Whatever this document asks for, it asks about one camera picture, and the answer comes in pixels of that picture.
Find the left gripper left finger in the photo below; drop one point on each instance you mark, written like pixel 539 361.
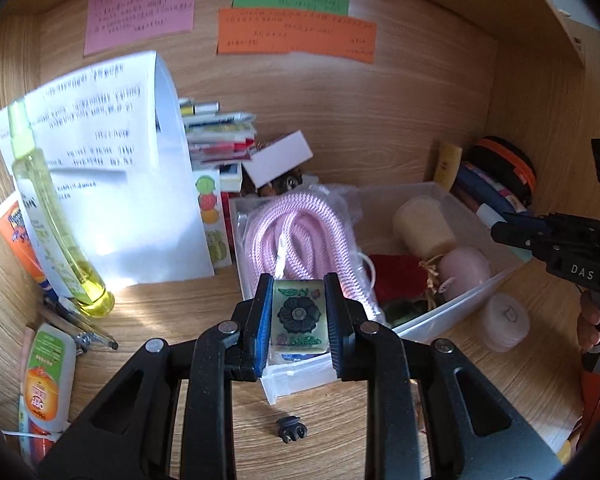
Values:
pixel 126 431

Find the white folded paper sheet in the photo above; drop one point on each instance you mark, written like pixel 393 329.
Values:
pixel 113 138

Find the orange sticky note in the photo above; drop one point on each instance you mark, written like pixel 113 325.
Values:
pixel 281 31

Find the fruit sticker sheet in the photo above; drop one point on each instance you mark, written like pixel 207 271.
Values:
pixel 209 199

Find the cream candle cup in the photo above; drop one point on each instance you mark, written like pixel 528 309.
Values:
pixel 422 227

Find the metal pen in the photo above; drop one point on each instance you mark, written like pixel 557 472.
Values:
pixel 61 312

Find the red velvet pouch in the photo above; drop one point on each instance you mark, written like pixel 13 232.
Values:
pixel 399 277

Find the white drawstring pouch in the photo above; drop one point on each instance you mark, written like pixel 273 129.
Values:
pixel 369 281

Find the orange sunscreen tube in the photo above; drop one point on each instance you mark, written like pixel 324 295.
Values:
pixel 15 234

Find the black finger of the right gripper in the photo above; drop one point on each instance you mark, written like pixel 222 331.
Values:
pixel 540 219
pixel 543 238

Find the orange label white tube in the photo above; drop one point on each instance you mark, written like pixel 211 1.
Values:
pixel 48 379

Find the black orange round case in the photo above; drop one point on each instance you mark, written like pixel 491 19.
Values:
pixel 506 164

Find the small white box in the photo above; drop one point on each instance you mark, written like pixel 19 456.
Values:
pixel 277 158

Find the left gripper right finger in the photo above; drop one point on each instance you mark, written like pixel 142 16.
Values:
pixel 473 431

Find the clear plastic storage bin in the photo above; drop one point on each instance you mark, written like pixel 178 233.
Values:
pixel 345 226

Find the yellow spray bottle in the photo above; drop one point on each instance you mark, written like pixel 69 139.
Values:
pixel 60 250

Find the pink sticky note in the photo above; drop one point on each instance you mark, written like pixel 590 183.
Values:
pixel 116 23

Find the mint lip balm tube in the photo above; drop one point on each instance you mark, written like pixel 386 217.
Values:
pixel 523 255

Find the small white round container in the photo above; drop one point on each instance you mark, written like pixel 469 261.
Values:
pixel 503 323

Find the green sticky note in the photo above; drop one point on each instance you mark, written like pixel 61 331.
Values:
pixel 338 7

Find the blue pencil pouch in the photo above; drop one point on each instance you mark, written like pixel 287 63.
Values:
pixel 481 188

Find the black hair claw clip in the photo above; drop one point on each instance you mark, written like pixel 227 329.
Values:
pixel 290 428

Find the person's right hand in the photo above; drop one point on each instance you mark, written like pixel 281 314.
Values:
pixel 589 317

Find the blue razor blade box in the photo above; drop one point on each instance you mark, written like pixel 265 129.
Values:
pixel 279 358

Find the stack of booklets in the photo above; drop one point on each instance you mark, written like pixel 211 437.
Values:
pixel 218 141

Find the yellow small bottle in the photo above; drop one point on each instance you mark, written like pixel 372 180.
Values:
pixel 448 164

